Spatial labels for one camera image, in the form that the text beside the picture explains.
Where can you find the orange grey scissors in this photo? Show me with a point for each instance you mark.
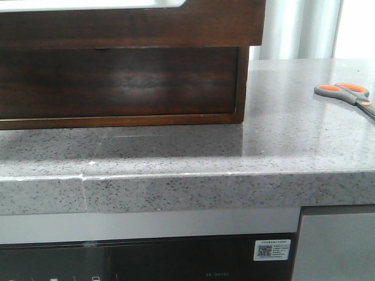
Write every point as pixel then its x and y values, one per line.
pixel 349 93

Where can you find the black built-in appliance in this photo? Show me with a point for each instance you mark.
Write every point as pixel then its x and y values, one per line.
pixel 216 257

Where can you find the dark wooden drawer cabinet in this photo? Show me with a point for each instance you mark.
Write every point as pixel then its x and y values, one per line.
pixel 241 87

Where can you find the white QR code sticker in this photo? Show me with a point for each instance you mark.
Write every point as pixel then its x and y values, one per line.
pixel 272 250

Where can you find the wooden drawer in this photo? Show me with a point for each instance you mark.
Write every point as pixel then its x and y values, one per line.
pixel 193 24
pixel 117 82

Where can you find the white curtain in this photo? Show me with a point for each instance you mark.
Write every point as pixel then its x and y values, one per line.
pixel 299 30

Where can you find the grey cabinet door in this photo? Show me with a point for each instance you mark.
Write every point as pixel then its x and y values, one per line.
pixel 335 243

